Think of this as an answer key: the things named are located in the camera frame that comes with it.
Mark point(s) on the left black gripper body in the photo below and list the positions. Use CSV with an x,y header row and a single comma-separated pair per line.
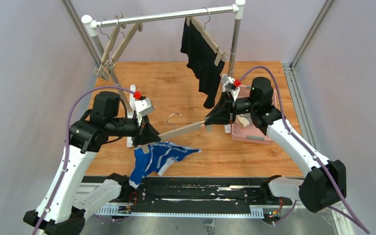
x,y
141,132

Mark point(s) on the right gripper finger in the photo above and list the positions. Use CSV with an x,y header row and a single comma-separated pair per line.
x,y
224,104
218,118

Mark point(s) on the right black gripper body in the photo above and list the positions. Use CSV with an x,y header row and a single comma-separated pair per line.
x,y
227,106

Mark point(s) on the grey beige underwear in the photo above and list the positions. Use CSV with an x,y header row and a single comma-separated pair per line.
x,y
242,121

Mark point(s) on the blue white underwear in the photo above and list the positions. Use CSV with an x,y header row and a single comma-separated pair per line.
x,y
158,159

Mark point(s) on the beige hanger of grey underwear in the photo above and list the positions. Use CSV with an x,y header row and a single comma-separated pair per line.
x,y
123,45

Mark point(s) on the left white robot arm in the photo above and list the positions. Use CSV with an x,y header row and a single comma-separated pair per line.
x,y
60,213

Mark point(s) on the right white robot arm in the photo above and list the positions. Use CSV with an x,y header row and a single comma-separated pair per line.
x,y
324,182

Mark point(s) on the beige hanger of black underwear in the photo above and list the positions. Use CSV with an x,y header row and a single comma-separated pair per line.
x,y
201,28

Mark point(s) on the black underwear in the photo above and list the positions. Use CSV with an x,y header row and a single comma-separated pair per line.
x,y
201,58

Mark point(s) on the empty beige clip hanger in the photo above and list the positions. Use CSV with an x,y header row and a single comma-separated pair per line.
x,y
111,32

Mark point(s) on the pink plastic basket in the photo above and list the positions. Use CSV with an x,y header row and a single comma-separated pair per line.
x,y
250,133

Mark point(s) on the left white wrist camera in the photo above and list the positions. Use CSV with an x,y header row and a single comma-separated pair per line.
x,y
143,106

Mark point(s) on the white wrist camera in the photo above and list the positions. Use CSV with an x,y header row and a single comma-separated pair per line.
x,y
143,106
228,85

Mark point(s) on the white clothes rack frame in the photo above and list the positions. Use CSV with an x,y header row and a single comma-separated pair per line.
x,y
237,9

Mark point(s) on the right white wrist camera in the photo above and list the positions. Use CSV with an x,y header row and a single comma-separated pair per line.
x,y
228,85

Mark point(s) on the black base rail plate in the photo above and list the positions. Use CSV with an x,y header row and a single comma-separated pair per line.
x,y
196,197

